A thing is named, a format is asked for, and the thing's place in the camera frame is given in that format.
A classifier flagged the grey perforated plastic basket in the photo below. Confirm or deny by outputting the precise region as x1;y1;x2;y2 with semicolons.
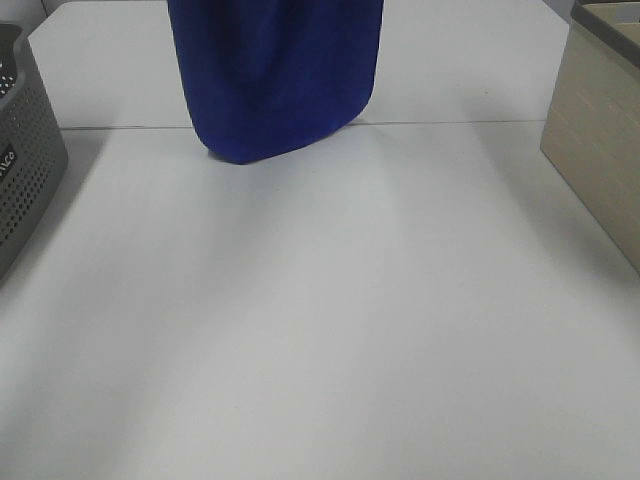
1;22;68;275

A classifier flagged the blue microfibre towel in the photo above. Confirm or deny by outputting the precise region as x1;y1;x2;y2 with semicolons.
167;0;384;164

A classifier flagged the beige storage box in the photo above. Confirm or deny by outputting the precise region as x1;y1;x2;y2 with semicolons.
541;1;639;268

